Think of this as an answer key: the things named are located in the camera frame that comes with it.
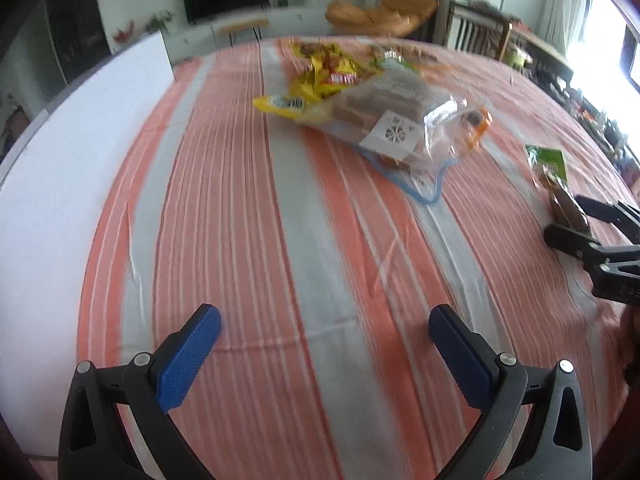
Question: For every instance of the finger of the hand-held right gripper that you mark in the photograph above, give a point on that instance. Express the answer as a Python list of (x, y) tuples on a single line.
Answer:
[(600, 207), (570, 239)]

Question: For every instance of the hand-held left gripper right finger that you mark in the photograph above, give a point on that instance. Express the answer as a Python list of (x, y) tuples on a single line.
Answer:
[(462, 360)]

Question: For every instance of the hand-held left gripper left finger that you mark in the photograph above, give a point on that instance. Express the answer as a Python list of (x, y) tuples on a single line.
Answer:
[(190, 360)]

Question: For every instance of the green snack packet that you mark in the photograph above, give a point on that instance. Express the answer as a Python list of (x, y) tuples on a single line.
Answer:
[(550, 165)]

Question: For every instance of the yellow snack packet red label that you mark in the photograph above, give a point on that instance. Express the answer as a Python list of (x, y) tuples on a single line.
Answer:
[(332, 72)]

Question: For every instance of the person's right hand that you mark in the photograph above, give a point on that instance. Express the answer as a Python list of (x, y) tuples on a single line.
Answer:
[(631, 345)]

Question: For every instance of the cluttered side table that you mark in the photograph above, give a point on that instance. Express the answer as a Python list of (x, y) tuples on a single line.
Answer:
[(565, 70)]

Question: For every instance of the small orange packet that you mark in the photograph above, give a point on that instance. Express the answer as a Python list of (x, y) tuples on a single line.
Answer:
[(479, 122)]

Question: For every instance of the clear plastic zip bag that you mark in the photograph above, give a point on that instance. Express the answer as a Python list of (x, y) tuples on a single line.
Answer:
[(400, 125)]

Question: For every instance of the wooden chair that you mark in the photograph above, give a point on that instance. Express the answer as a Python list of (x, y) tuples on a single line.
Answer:
[(480, 30)]

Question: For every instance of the white foam board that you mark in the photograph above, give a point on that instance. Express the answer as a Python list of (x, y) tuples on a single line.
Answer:
[(65, 185)]

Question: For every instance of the brown wafer biscuit pack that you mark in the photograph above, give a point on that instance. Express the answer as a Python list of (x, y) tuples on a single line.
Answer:
[(380, 97)]

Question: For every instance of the brown snack packet orange edge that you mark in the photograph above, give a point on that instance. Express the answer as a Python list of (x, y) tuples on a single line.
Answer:
[(405, 52)]

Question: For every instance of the orange lounge chair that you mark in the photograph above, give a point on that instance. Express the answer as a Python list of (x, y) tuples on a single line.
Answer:
[(380, 12)]

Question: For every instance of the red flower plant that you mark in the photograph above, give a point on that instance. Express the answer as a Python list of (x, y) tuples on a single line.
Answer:
[(125, 32)]

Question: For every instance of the potted plant green leaves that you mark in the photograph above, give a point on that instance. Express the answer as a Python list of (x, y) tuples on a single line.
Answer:
[(159, 21)]

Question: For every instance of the wooden stool black legs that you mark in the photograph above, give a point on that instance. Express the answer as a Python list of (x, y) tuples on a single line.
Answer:
[(245, 24)]

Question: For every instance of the white television cabinet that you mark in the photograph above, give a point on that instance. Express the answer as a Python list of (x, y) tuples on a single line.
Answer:
[(295, 22)]

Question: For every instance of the dark display cabinet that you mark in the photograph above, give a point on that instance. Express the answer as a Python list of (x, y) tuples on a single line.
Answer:
[(75, 20)]

